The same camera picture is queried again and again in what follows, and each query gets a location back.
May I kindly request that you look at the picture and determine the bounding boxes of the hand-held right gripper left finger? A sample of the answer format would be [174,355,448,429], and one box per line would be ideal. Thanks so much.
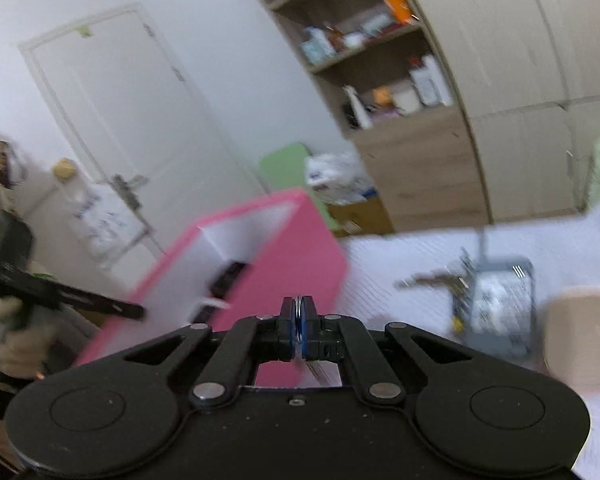
[122,297,298,408]

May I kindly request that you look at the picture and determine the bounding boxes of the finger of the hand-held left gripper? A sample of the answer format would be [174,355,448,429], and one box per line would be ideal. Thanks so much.
[30,279,147,322]

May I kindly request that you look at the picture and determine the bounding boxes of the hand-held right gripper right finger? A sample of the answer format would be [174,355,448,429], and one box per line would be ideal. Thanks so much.
[302,296,473,406]

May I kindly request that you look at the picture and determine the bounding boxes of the silver keys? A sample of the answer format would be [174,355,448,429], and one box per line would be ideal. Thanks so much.
[292,294,341,388]

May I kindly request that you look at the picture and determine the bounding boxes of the pink cardboard box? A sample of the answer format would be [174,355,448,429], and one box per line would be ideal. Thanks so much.
[75,187,351,388]

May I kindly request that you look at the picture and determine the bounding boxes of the brown bunch of keys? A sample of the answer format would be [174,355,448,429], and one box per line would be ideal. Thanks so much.
[395,247,473,333]

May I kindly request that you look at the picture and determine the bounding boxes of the grey power bank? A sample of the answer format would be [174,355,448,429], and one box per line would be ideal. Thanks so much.
[465,257,536,358]

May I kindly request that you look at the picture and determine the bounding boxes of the pink rounded case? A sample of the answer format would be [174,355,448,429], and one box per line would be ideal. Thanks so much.
[542,285,600,391]

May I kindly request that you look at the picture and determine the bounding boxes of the person's left hand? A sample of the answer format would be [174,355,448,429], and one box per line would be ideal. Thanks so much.
[0,295,63,381]

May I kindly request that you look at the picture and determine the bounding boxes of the black wallet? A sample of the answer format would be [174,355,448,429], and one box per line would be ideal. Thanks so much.
[210,261,248,297]

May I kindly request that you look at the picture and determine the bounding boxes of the printed clear plastic bag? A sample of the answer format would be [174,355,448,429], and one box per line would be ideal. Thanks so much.
[70,185,153,263]

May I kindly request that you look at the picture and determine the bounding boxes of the beige hanging cloth bag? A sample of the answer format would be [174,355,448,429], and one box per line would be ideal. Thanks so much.
[0,127,28,191]

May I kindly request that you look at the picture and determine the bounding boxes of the brown cardboard box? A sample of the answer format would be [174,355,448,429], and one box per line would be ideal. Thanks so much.
[327,196,396,237]

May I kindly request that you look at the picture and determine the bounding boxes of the white plastic bag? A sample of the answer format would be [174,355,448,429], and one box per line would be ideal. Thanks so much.
[304,152,378,206]

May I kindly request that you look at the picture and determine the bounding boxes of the green folding board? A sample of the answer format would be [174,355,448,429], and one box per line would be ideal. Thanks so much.
[257,142,346,236]

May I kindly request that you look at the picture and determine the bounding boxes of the white door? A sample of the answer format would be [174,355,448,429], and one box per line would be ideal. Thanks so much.
[20,2,276,281]

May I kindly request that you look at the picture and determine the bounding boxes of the wooden shelf cabinet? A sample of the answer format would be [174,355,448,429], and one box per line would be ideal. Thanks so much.
[230,0,493,236]

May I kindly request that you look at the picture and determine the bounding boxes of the white spray bottle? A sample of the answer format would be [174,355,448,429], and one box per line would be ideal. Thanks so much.
[342,85,373,130]

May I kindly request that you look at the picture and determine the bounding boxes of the white jar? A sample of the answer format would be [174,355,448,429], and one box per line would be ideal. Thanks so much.
[392,87,423,113]

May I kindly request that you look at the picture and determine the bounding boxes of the white labelled bottle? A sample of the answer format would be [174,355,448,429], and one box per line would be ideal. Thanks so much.
[410,67,441,107]

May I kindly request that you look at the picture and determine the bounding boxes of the teal box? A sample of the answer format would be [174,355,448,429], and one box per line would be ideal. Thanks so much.
[300,27,337,65]

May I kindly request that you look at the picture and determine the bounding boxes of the tall white bottle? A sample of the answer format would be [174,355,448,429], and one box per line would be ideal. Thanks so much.
[426,55,454,106]

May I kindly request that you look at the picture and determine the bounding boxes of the pale flat packet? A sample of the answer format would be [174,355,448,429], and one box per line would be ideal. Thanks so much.
[360,12,396,36]

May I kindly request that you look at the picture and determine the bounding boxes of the orange cup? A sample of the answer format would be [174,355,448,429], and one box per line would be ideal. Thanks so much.
[380,0,413,25]

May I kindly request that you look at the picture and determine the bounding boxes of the metal door handle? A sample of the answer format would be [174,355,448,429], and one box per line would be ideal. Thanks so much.
[111,174,146,208]

